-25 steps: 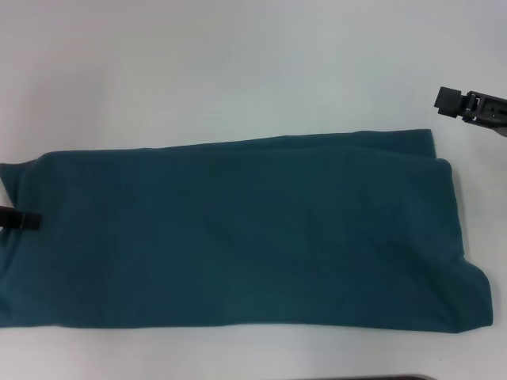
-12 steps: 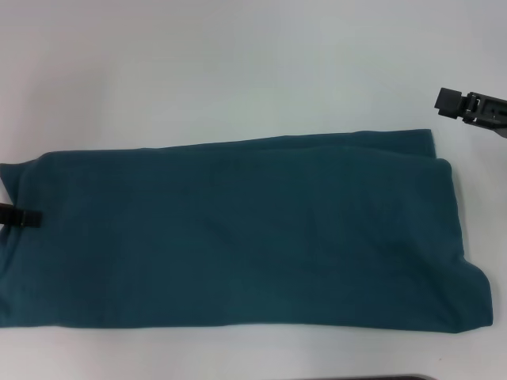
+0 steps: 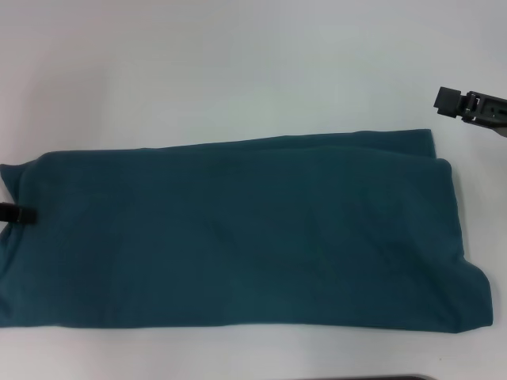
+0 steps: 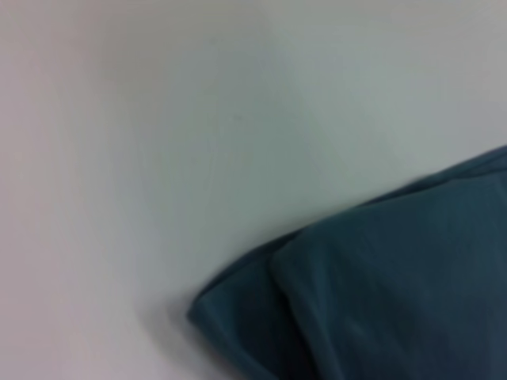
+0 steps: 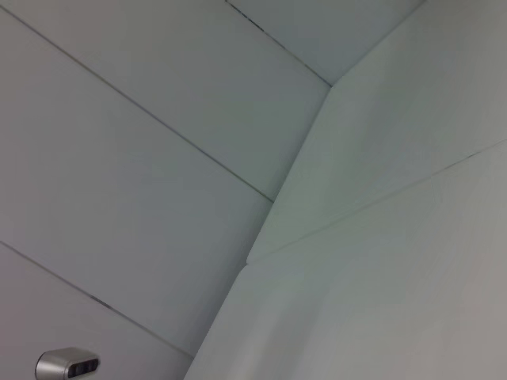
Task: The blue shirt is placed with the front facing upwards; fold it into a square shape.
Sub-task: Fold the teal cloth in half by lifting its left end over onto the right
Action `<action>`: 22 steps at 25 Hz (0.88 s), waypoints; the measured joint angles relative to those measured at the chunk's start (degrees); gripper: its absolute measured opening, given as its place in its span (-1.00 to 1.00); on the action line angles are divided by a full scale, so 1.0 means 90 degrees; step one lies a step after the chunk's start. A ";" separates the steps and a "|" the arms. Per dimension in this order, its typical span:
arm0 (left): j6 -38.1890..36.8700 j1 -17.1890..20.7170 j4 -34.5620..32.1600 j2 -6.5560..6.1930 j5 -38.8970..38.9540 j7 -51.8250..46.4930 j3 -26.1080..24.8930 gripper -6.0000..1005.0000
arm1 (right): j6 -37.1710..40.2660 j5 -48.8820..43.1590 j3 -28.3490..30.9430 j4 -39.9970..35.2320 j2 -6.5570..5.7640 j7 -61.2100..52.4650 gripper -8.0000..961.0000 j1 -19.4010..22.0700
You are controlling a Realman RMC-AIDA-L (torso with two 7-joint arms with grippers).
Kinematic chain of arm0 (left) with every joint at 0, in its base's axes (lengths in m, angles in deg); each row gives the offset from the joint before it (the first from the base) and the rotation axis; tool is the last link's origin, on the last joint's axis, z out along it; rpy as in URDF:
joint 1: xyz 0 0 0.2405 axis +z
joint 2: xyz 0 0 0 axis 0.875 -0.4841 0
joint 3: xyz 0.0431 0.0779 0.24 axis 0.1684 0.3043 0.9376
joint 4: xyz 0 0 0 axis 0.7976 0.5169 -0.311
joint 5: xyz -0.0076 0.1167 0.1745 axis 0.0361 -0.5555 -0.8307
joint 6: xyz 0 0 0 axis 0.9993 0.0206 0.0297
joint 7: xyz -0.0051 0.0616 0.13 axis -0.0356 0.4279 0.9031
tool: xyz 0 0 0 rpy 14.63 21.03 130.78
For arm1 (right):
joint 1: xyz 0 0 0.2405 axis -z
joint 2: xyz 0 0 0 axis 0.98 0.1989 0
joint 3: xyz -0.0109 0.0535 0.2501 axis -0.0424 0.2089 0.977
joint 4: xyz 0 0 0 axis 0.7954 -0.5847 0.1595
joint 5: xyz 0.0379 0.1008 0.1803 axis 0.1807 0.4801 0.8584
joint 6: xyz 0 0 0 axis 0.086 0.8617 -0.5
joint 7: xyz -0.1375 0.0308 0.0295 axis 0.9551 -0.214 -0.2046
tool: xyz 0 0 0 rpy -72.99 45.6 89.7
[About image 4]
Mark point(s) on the teal t-shirt with beige print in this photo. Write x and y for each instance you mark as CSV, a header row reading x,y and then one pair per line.
x,y
376,277

